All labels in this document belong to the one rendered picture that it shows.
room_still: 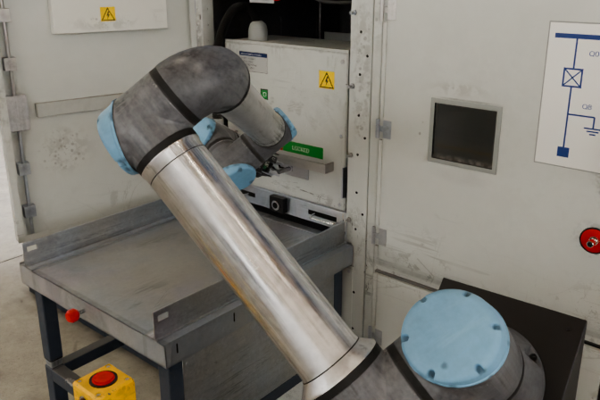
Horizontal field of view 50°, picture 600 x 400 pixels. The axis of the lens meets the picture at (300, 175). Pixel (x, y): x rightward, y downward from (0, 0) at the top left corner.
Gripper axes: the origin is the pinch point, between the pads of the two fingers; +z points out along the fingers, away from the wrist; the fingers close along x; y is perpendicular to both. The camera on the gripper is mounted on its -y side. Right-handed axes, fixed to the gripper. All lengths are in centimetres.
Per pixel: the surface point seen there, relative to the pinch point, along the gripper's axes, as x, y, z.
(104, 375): -53, 36, -69
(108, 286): -44, -3, -42
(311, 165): 3.8, 13.4, -0.6
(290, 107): 18.9, 2.0, -4.6
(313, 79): 27.0, 10.9, -9.4
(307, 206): -7.4, 9.9, 9.1
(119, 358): -91, -88, 47
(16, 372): -108, -112, 18
